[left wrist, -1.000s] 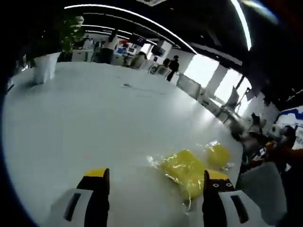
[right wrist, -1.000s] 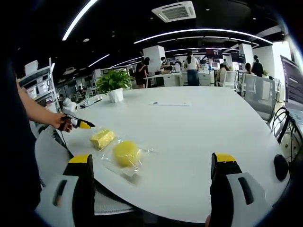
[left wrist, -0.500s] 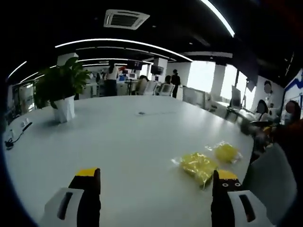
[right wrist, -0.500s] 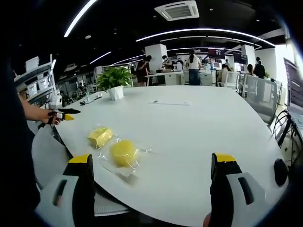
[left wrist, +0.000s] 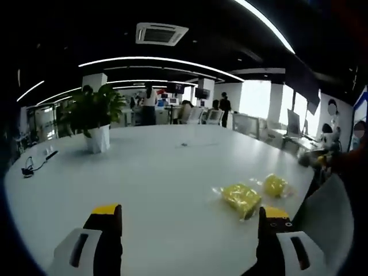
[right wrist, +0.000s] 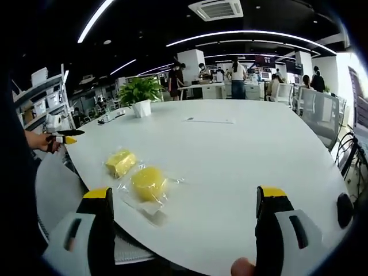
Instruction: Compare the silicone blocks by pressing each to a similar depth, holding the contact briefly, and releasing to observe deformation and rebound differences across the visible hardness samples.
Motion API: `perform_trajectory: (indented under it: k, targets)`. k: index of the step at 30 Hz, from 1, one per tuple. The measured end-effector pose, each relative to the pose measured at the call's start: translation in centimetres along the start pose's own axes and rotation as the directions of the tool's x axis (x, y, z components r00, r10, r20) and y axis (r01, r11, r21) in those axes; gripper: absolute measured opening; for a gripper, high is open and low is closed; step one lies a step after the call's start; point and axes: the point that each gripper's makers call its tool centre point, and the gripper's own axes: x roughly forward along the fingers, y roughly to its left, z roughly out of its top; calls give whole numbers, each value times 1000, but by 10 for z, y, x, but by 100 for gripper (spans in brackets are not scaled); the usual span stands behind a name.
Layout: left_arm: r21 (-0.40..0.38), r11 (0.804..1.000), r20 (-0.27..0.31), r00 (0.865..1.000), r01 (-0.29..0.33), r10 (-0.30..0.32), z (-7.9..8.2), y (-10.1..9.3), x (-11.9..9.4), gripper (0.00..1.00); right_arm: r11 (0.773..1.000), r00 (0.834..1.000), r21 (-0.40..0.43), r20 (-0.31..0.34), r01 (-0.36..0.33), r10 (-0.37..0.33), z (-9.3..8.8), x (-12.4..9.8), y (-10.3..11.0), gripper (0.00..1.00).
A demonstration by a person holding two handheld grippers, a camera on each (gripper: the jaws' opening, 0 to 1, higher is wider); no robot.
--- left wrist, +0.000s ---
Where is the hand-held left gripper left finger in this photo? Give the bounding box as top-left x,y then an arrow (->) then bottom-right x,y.
53,202 -> 124,276

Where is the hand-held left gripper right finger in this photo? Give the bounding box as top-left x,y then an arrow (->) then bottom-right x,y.
256,205 -> 327,276

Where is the bagged round yellow silicone block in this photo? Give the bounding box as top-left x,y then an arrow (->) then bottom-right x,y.
250,172 -> 297,200

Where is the bagged rectangular yellow silicone block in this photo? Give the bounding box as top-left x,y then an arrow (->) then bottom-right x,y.
212,182 -> 264,222

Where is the desktop monitor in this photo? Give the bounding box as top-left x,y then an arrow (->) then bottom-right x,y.
286,109 -> 300,136

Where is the grey office chair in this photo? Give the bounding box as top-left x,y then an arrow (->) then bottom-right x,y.
290,172 -> 355,276

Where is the dark roller blind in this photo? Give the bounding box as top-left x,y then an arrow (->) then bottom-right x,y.
286,56 -> 321,113

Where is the white mesh office chair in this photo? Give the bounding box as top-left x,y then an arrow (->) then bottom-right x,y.
188,106 -> 205,125
206,110 -> 225,126

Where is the green plant in white pot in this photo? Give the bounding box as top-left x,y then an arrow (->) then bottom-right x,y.
59,83 -> 129,154

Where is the long curved ceiling light strip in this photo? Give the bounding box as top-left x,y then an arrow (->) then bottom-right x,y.
78,56 -> 244,82

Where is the ceiling air conditioner vent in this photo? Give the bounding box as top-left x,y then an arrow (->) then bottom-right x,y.
135,22 -> 190,47

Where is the black cable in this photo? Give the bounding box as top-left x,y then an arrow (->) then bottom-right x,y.
21,150 -> 59,177

